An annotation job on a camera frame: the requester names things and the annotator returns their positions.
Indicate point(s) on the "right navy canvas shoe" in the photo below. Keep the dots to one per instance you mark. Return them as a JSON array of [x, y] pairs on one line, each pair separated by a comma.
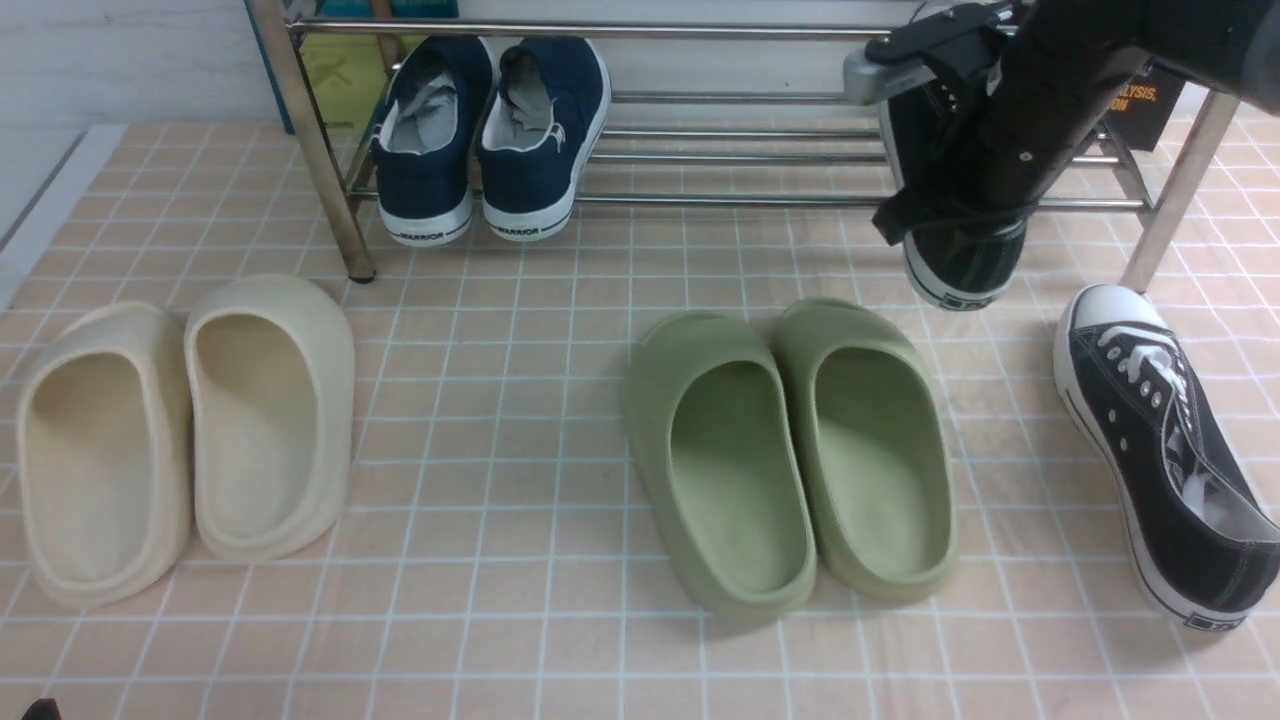
[[552, 98]]

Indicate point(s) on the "right green foam slipper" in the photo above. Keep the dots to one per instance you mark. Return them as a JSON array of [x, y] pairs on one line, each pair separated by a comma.
[[871, 449]]

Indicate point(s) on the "cream foam slipper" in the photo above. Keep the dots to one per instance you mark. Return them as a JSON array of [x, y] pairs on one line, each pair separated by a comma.
[[102, 437], [270, 361]]

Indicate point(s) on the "yellow green box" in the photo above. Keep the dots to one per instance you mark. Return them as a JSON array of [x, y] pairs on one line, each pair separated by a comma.
[[348, 77]]

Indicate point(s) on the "left cream foam slipper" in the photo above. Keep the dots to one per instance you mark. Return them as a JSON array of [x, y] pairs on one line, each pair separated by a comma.
[[102, 437]]

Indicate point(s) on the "navy canvas shoe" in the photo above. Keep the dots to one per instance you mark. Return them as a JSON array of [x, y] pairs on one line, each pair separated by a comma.
[[552, 98], [422, 139]]

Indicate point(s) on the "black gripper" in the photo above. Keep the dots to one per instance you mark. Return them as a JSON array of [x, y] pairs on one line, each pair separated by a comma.
[[958, 45]]

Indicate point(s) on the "black canvas sneaker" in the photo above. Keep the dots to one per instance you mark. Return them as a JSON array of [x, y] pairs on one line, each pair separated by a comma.
[[1203, 548], [960, 267]]

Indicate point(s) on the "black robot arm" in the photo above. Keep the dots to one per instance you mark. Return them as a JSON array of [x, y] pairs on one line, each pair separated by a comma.
[[1026, 101]]

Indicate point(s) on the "black image processing book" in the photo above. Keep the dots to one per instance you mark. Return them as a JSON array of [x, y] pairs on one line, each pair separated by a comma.
[[1139, 115]]

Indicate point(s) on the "green foam slipper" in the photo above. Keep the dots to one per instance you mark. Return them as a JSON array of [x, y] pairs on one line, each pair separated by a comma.
[[705, 411], [871, 449]]

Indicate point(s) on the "right cream foam slipper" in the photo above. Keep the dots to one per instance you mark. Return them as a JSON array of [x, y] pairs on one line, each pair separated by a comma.
[[270, 361]]

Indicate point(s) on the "left navy canvas shoe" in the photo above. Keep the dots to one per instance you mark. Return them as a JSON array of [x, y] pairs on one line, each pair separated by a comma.
[[422, 139]]

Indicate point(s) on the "metal shoe rack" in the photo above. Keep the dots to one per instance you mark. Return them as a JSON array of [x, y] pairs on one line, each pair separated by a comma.
[[343, 191]]

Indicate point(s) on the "left green foam slipper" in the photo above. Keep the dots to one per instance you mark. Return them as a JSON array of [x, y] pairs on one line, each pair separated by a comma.
[[705, 411]]

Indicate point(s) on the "checkered pink tablecloth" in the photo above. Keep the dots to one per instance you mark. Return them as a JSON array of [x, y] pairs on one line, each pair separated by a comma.
[[498, 559]]

